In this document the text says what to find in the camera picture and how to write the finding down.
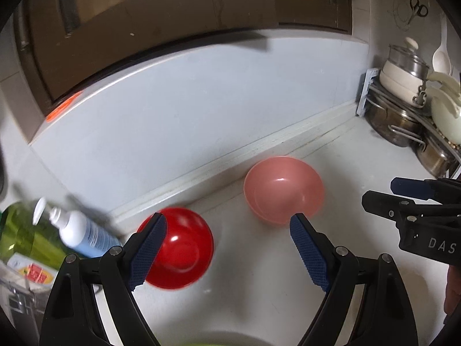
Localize glass pot lid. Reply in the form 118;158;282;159
387;37;431;77

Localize dark brown window frame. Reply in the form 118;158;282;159
14;0;354;116

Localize white and blue bottle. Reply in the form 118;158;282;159
33;198;124;259

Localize red bowl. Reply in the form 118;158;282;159
136;207;215;289

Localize corner pot rack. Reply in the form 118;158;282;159
356;68;461;181

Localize wooden bead trivet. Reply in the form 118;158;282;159
434;123;461;153

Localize orange sticker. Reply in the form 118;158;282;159
46;92;84;122

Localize large steel pot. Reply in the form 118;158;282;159
365;90;424;148

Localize white cooking pot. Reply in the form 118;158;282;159
379;59;431;107

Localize black scissors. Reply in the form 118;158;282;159
408;0;429;24

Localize pink bowl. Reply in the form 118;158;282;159
244;156;326;227

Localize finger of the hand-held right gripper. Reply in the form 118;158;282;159
362;190;461;228
390;177;461;202

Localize green bottle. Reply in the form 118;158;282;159
0;202;84;271

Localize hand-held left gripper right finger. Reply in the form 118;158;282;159
289;213;420;346

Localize person's right hand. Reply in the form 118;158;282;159
444;267;461;329

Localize small steel pot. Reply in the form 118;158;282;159
415;133;459;177

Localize red yellow label packet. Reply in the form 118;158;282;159
7;254;59;287

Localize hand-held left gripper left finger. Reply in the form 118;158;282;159
39;212;168;346

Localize white plastic spoon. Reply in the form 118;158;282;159
432;18;453;75

